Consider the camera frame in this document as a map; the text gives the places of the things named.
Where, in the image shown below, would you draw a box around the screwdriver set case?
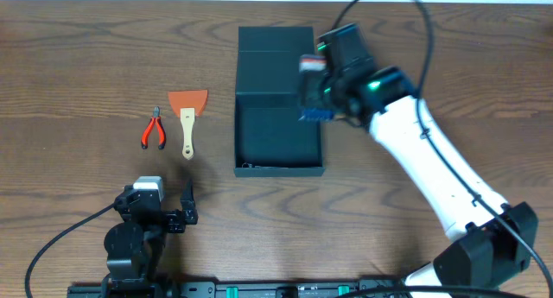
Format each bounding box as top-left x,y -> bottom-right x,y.
298,54 -> 334,122

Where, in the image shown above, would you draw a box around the orange scraper with wooden handle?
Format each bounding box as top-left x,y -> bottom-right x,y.
168,89 -> 208,160

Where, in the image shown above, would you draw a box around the small silver wrench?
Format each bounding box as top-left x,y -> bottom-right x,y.
241,162 -> 279,169

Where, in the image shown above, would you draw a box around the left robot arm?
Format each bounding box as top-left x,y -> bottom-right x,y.
104,176 -> 198,297

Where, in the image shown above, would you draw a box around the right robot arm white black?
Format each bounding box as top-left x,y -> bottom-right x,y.
320,67 -> 552,297

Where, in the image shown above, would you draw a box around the dark green open box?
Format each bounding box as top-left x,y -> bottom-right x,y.
234,27 -> 325,177

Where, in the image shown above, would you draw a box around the red handled cutting pliers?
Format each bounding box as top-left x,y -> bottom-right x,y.
140,106 -> 167,151

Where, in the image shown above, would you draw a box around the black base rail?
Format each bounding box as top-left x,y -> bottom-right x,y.
67,279 -> 500,298

